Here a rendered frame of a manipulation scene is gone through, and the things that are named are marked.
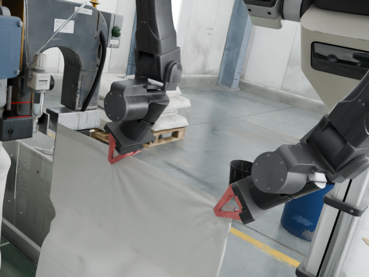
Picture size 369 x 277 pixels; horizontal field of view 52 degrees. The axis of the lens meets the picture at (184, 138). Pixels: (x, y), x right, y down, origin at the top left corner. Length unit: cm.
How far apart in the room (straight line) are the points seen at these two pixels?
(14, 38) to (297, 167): 45
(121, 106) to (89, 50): 39
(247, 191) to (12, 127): 57
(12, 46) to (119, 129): 26
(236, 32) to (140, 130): 881
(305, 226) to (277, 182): 247
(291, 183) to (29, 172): 134
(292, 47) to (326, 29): 823
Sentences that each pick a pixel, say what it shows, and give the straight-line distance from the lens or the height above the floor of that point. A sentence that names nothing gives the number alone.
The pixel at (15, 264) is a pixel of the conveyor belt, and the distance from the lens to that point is 162.
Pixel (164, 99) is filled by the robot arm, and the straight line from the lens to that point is 74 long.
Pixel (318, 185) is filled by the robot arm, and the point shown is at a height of 116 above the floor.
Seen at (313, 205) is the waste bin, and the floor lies 29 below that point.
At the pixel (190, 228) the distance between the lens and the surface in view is 75.
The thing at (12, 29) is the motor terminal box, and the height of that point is 129.
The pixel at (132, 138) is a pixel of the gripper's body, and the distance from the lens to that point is 77.
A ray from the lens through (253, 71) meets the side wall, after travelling 953.
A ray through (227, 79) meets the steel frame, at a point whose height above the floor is 20.
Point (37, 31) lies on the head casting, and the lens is 95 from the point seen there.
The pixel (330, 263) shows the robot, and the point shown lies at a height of 76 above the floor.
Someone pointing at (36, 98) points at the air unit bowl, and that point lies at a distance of 91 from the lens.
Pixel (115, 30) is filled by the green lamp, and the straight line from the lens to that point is 107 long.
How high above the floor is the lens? 135
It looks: 17 degrees down
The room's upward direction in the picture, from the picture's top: 11 degrees clockwise
